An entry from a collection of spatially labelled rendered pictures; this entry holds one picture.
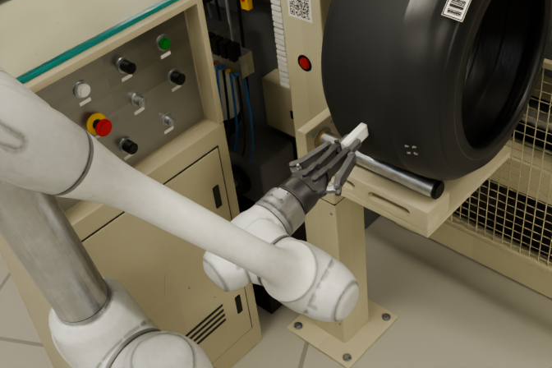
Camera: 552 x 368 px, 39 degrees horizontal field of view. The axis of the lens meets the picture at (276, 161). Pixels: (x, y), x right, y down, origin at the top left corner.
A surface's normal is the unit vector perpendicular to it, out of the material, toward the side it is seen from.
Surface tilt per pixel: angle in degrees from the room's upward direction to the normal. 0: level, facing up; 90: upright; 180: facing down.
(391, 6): 50
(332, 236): 90
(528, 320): 0
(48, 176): 101
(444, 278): 0
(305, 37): 90
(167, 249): 90
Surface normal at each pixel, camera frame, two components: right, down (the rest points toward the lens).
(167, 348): -0.04, -0.73
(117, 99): 0.73, 0.36
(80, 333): -0.11, 0.06
